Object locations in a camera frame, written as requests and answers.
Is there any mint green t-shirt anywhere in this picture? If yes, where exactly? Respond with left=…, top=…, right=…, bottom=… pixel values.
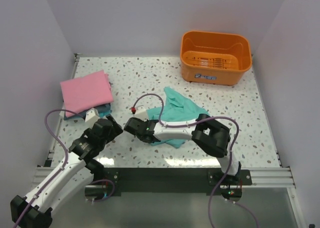
left=147, top=87, right=209, bottom=149

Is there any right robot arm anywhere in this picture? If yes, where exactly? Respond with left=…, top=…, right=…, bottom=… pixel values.
left=124, top=113, right=241, bottom=185

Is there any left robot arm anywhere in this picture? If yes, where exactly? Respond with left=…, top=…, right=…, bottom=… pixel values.
left=10, top=115, right=123, bottom=228

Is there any folded turquoise t-shirt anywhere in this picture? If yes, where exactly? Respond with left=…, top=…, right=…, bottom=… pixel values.
left=72, top=109, right=112, bottom=121

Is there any folded pink t-shirt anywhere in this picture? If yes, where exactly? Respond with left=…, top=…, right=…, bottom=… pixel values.
left=59, top=69, right=115, bottom=118

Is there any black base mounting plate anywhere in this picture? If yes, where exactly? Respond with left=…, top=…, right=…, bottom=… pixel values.
left=83, top=167, right=252, bottom=198

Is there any orange plastic basket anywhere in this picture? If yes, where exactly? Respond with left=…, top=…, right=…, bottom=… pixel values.
left=180, top=31, right=252, bottom=86

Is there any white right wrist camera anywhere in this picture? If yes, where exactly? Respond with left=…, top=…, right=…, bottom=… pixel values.
left=131, top=105, right=149, bottom=121

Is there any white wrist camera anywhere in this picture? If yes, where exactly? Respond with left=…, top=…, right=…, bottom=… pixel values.
left=85, top=108, right=100, bottom=123
left=131, top=105, right=149, bottom=121

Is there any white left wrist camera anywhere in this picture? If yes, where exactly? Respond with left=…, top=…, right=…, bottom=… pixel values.
left=85, top=108, right=100, bottom=123

